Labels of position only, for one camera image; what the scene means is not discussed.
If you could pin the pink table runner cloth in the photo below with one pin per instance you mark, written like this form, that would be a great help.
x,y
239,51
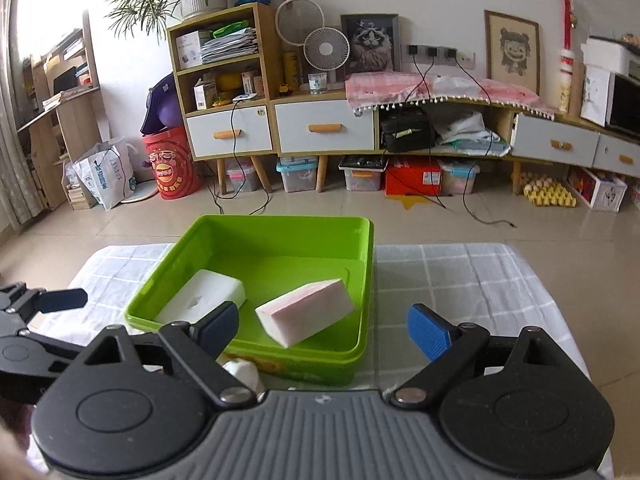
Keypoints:
x,y
388,90

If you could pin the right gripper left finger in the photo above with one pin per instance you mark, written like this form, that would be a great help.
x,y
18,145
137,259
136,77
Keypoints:
x,y
216,330

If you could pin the low wooden tv console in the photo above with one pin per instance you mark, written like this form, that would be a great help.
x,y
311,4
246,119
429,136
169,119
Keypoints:
x,y
532,138

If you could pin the white desk fan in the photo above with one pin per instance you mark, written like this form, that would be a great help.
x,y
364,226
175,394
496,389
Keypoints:
x,y
326,50

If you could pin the framed cat picture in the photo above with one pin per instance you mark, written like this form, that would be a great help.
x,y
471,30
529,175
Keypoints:
x,y
374,42

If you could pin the white rabbit plush toy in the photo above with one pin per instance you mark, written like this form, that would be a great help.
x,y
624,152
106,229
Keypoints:
x,y
246,372

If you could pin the black microwave oven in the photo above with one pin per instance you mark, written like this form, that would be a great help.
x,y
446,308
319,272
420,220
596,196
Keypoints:
x,y
611,101

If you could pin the red printed bucket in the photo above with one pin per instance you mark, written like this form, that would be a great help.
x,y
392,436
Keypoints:
x,y
172,163

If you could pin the green plastic storage bin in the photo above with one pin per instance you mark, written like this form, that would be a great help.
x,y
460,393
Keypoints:
x,y
272,255

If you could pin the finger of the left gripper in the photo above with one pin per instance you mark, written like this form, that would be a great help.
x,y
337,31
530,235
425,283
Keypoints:
x,y
61,300

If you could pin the black bag on shelf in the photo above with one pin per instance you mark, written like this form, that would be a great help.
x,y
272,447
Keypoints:
x,y
407,130

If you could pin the wooden cabinet with drawers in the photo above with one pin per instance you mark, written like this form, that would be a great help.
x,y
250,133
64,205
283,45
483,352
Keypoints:
x,y
228,71

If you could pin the wooden bookshelf desk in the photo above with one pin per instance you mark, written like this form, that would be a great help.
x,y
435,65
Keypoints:
x,y
66,88

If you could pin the white paper shopping bag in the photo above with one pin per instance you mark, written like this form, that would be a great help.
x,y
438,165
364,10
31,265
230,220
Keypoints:
x,y
107,173

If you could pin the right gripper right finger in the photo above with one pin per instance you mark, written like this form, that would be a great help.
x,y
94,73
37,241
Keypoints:
x,y
431,333

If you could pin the framed cartoon girl picture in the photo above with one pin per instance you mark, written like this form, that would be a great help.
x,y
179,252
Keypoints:
x,y
512,50

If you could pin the yellow egg tray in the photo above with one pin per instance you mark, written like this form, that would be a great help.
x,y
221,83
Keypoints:
x,y
542,190

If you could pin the red cardboard box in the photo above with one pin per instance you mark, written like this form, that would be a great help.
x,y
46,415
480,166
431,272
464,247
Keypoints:
x,y
413,176

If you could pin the white printer box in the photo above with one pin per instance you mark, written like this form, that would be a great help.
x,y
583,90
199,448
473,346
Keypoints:
x,y
617,56

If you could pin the pink white sponge block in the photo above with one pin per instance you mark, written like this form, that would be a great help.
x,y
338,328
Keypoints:
x,y
305,311

